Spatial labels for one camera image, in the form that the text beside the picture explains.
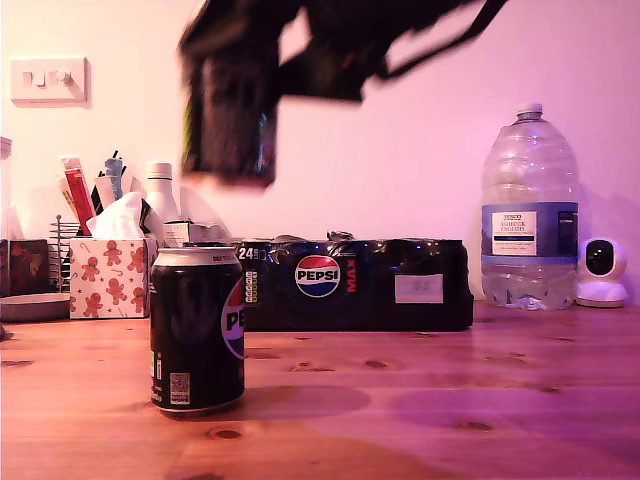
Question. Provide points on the white tissue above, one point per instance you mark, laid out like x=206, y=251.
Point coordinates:
x=118, y=217

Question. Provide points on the Pepsi Max multipack black wrap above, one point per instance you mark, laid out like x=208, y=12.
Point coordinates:
x=360, y=305

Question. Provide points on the gingerbread print tissue box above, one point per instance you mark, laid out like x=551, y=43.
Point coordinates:
x=107, y=280

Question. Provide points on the blue topped packet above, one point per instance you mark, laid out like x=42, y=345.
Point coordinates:
x=114, y=175

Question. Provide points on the red sachet packet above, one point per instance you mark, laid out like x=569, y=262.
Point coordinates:
x=79, y=197

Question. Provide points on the black Pepsi can text side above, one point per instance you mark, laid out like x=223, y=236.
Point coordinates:
x=267, y=150

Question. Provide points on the pale sachet packet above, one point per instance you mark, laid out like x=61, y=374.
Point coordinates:
x=69, y=162

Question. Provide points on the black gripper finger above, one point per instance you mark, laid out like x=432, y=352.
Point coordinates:
x=230, y=115

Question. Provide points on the white striped packet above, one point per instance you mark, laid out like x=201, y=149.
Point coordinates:
x=104, y=192

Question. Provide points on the white bottle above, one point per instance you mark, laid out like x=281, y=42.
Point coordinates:
x=160, y=195

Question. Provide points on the dark box with red print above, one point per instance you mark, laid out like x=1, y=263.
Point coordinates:
x=29, y=267

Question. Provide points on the black Pepsi can logo side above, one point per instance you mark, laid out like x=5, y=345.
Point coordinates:
x=195, y=310

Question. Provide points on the small pale cardboard box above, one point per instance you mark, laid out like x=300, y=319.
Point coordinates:
x=187, y=232

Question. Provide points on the grey plate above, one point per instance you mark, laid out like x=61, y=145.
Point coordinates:
x=32, y=306

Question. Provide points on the large clear water bottle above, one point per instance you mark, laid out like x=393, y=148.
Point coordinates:
x=530, y=175

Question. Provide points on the small white round camera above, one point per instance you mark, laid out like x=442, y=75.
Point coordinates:
x=601, y=280

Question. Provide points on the white wall light switch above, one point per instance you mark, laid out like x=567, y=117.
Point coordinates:
x=50, y=82

